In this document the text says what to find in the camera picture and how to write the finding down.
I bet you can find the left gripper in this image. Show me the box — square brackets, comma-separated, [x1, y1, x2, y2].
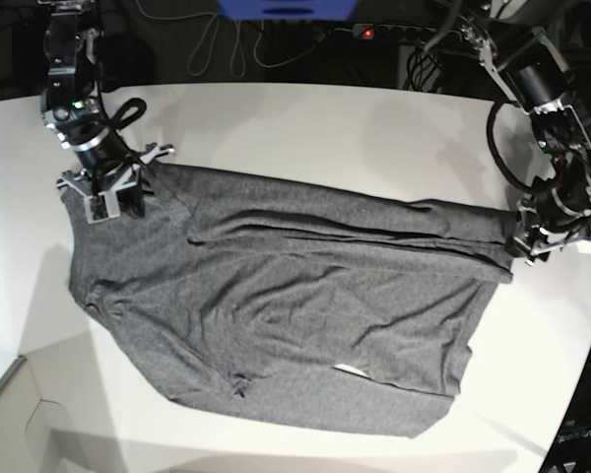
[505, 197, 591, 266]

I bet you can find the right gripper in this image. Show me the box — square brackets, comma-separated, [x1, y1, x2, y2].
[56, 143, 176, 218]

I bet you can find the grey long-sleeve t-shirt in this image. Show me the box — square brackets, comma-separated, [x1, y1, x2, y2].
[61, 164, 515, 438]

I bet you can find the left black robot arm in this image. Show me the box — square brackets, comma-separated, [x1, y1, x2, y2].
[425, 1, 591, 262]

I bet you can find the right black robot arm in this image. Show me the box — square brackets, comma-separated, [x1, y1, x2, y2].
[40, 1, 174, 224]

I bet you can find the blue plastic panel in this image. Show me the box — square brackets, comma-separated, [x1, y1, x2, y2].
[218, 0, 358, 21]

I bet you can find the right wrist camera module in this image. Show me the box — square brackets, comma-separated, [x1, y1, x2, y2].
[84, 191, 121, 224]

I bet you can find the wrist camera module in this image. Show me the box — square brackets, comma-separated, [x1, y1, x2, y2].
[576, 239, 591, 255]
[84, 191, 121, 224]

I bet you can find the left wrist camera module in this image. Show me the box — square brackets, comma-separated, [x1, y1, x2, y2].
[576, 239, 591, 255]

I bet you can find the white looped cable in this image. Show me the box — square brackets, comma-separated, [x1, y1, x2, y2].
[185, 11, 326, 78]

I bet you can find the black power strip red switch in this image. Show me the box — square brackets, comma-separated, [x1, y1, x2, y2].
[352, 23, 436, 45]

